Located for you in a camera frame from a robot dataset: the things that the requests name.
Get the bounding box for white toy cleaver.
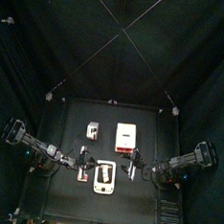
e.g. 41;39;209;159
99;163;112;184

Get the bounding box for red striped toy block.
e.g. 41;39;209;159
77;172;89;183

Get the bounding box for cream box with red stripe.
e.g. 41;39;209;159
113;122;139;154

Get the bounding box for white toy tray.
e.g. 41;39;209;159
93;159;119;196

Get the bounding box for white toy knife block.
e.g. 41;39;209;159
84;121;101;142

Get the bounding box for printed label sticker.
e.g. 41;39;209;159
157;199;182;224

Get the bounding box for black cable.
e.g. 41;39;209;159
139;168;153;184
72;133;84;157

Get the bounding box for thin diagonal cord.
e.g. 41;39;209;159
78;0;186;108
51;0;168;102

